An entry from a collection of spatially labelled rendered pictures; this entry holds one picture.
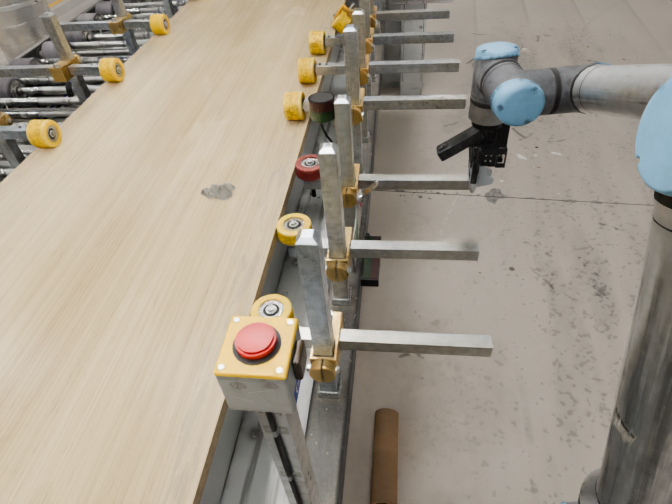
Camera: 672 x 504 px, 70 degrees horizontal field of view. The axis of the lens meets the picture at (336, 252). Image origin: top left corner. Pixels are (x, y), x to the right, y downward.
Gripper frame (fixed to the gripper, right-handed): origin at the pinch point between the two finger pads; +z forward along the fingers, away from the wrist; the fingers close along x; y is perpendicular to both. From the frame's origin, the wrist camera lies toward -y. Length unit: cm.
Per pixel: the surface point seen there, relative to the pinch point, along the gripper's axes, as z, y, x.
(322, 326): -11, -31, -56
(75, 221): -9, -96, -25
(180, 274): -8, -63, -42
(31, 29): 35, -314, 263
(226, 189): -9, -61, -13
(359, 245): -2.4, -27.0, -25.6
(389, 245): -2.3, -20.1, -25.3
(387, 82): 78, -32, 239
